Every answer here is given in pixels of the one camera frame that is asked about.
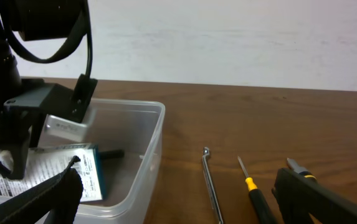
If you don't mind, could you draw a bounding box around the silver double ring wrench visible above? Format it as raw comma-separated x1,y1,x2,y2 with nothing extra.
202,147,224,224

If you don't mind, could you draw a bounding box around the white blue screwdriver bit box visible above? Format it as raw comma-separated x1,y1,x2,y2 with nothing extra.
0,143,105,202

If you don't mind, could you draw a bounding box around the slim black yellow screwdriver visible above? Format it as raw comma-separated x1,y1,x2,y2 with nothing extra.
237,156,277,224

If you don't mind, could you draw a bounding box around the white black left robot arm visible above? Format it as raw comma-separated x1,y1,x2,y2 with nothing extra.
0,0,97,180

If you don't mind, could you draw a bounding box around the clear plastic container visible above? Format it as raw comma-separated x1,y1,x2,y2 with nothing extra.
0,99,165,223

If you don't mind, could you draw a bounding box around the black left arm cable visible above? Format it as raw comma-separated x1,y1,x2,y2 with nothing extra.
0,0,93,78

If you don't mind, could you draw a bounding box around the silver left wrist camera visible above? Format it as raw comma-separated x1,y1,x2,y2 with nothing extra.
44,106,97,142

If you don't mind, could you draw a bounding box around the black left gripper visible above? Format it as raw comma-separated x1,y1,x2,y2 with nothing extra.
0,74,98,180

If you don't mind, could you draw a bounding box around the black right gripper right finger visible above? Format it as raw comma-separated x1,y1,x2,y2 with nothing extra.
272,168,357,223

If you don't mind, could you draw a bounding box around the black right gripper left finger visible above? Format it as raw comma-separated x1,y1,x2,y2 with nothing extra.
0,156,83,224

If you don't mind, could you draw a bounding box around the stubby yellow black screwdriver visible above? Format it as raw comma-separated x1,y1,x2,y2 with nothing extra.
287,158,317,183

